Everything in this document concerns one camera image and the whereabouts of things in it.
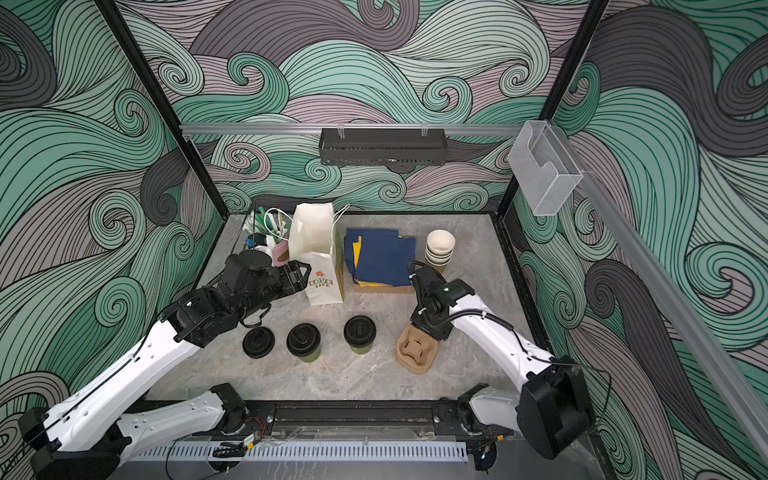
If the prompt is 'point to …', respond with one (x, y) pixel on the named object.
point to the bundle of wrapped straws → (272, 224)
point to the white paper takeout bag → (312, 240)
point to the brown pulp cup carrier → (417, 349)
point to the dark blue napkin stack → (379, 257)
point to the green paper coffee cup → (361, 350)
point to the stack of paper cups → (439, 247)
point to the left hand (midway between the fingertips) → (304, 268)
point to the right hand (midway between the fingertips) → (421, 327)
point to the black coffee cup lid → (258, 342)
